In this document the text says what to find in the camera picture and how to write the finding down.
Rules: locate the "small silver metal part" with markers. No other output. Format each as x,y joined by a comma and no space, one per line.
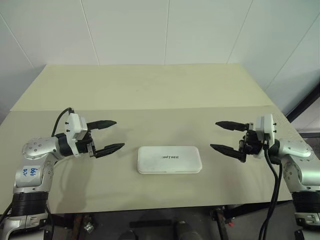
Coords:
89,227

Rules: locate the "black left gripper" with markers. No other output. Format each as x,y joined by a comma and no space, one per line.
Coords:
86,145

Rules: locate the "black bracket with red knob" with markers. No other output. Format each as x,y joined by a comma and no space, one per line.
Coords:
222,220

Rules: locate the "white plastic pencil case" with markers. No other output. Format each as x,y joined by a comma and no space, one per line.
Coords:
170,165

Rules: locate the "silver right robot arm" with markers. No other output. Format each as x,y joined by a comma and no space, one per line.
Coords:
297,150

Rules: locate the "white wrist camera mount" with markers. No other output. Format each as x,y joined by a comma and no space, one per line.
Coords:
266,125
73,127

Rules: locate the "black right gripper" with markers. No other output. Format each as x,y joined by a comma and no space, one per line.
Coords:
251,143

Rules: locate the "rusty brown metal bar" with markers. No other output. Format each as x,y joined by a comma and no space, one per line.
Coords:
79,226

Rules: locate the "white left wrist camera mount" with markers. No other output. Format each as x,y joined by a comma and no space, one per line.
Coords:
73,127

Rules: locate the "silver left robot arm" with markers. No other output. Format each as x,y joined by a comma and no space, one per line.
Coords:
37,147

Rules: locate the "large dark rounded shape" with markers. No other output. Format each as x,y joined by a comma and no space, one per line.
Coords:
186,231

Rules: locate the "small dark rounded shape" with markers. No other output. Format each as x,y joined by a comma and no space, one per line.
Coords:
130,236

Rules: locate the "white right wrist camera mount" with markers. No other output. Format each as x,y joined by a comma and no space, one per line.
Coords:
266,125

